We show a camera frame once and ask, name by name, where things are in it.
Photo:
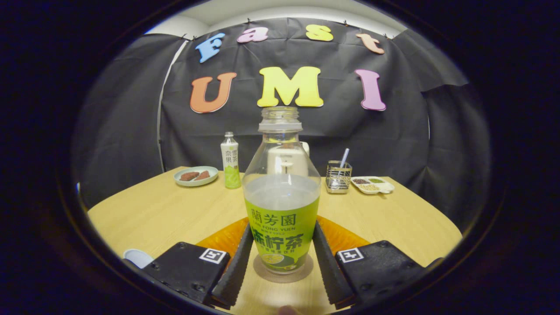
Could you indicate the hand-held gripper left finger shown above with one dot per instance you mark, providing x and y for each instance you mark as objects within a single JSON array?
[{"x": 238, "y": 271}]

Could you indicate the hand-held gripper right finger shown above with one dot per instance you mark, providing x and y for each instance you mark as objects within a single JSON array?
[{"x": 326, "y": 271}]

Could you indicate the round brown coaster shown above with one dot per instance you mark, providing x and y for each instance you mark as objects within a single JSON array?
[{"x": 262, "y": 275}]

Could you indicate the green label juice bottle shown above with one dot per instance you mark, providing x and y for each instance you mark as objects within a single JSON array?
[{"x": 282, "y": 210}]

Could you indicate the white cup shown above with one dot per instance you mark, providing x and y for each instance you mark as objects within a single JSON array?
[{"x": 138, "y": 258}]

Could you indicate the small white label drink bottle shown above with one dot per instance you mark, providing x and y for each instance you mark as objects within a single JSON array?
[{"x": 230, "y": 162}]

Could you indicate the wooden table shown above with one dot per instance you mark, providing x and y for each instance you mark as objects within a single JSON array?
[{"x": 166, "y": 214}]

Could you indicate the white divided tray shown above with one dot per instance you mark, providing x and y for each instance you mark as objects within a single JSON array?
[{"x": 372, "y": 186}]

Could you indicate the pale green plate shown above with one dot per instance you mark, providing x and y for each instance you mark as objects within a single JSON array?
[{"x": 197, "y": 183}]

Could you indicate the brown food piece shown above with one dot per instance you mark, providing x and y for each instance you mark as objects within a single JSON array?
[
  {"x": 203, "y": 175},
  {"x": 188, "y": 176}
]

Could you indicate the blue white straw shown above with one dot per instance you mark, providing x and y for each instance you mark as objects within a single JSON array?
[{"x": 344, "y": 156}]

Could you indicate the white toaster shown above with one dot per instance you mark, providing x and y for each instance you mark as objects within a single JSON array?
[{"x": 305, "y": 148}]

